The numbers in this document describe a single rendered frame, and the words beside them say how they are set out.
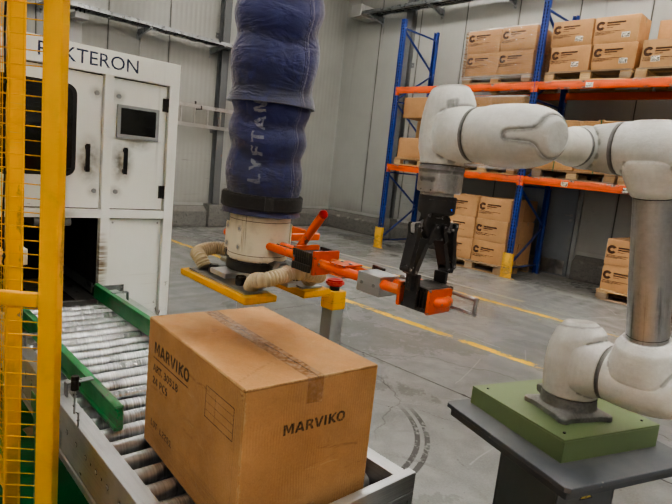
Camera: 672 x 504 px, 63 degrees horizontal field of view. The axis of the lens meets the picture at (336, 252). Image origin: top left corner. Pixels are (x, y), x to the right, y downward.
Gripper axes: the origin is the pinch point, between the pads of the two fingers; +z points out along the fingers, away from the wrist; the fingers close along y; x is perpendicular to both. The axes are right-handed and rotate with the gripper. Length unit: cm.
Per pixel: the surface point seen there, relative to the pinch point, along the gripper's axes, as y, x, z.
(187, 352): 22, -59, 29
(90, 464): 37, -84, 69
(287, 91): 4, -48, -41
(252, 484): 20, -27, 51
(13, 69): 46, -143, -44
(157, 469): 24, -69, 67
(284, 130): 3, -49, -32
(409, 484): -30, -20, 64
